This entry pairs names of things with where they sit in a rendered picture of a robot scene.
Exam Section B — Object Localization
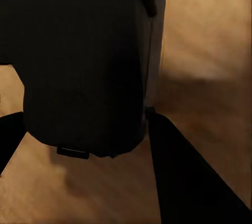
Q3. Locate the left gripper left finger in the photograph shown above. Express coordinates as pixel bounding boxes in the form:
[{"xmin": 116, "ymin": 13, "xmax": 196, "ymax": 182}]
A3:
[{"xmin": 0, "ymin": 111, "xmax": 28, "ymax": 176}]

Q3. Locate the digital camera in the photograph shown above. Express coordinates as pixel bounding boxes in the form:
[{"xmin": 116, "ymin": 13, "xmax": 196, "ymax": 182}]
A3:
[{"xmin": 0, "ymin": 0, "xmax": 166, "ymax": 159}]

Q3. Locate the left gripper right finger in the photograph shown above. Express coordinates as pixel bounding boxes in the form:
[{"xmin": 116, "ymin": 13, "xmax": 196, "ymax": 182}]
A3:
[{"xmin": 149, "ymin": 111, "xmax": 252, "ymax": 224}]

